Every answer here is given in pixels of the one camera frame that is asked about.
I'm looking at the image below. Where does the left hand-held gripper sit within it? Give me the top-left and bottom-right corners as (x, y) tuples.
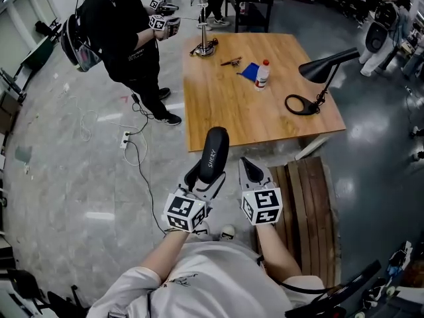
(163, 159), (227, 234)

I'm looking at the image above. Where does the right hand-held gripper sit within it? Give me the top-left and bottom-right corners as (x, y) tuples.
(238, 156), (284, 227)

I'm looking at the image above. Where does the black oval case item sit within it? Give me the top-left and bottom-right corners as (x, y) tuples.
(197, 126), (231, 182)

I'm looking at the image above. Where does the person's right forearm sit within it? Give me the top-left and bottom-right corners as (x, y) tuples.
(254, 223), (303, 282)

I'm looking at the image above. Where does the person's left forearm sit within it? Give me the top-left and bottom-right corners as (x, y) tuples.
(140, 229), (190, 288)

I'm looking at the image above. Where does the person's left shoe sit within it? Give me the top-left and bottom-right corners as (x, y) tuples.
(194, 220), (211, 237)

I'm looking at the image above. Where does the person's shoe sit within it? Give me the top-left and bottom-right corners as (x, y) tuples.
(219, 224), (237, 241)
(194, 220), (211, 237)

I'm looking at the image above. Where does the person's right shoe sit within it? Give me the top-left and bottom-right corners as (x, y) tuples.
(219, 224), (237, 241)

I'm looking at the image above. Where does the wooden table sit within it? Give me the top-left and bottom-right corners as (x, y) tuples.
(182, 32), (347, 154)

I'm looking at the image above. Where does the wooden slat bench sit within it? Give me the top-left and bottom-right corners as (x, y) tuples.
(253, 156), (341, 288)

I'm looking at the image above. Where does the white bottle with red cap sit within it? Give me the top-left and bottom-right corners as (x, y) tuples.
(254, 59), (272, 92)

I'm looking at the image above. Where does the person's white shirt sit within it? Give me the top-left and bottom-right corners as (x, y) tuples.
(86, 239), (326, 318)

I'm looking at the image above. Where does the blue cloth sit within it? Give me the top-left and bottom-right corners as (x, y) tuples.
(236, 62), (260, 80)

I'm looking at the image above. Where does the black desk lamp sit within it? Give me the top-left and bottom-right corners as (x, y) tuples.
(284, 47), (361, 117)

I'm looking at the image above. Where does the silver metal lamp stand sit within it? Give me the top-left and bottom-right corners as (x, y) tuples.
(189, 0), (220, 58)

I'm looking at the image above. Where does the black work table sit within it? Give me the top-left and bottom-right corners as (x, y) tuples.
(229, 0), (276, 34)

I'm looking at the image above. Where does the black chair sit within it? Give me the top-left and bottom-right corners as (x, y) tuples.
(6, 268), (89, 318)

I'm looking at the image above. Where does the black cable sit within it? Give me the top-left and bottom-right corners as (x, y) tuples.
(124, 93), (166, 237)

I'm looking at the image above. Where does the white cable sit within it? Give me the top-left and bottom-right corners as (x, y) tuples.
(64, 96), (148, 168)

